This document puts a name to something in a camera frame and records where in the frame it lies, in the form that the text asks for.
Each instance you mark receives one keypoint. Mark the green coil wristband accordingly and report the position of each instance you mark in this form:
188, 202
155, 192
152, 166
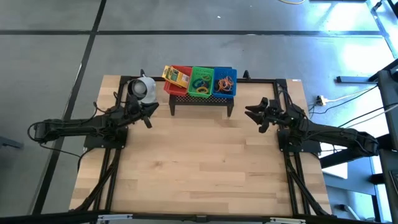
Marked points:
206, 77

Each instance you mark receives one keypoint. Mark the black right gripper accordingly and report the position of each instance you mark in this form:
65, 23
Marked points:
275, 113

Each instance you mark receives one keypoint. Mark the black clamp knob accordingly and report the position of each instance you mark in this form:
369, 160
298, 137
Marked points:
246, 75
142, 73

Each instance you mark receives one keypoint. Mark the black perforated metal desk riser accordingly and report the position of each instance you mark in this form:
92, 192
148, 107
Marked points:
200, 104

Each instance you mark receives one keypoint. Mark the grey chair base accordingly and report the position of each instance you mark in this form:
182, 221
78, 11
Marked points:
9, 143

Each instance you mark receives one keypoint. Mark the black camera rig bar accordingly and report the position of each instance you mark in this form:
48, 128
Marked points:
62, 217

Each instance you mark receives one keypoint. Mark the black desk frame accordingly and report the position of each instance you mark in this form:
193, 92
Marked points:
388, 93

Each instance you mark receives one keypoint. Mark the blue coil wristband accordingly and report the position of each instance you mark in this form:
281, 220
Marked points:
195, 84

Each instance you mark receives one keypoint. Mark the green plastic basket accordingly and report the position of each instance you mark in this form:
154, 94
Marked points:
192, 93

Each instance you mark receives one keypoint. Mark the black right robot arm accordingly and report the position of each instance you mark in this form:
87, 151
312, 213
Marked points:
326, 132

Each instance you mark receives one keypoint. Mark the blue plastic basket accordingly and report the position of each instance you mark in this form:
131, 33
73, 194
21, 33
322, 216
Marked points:
233, 74

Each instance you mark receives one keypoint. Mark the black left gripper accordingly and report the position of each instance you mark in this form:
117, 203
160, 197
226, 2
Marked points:
133, 112

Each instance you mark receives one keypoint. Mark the red plastic basket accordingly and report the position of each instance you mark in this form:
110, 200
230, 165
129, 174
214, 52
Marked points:
177, 90

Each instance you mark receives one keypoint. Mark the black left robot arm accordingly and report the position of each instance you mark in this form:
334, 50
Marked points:
77, 126

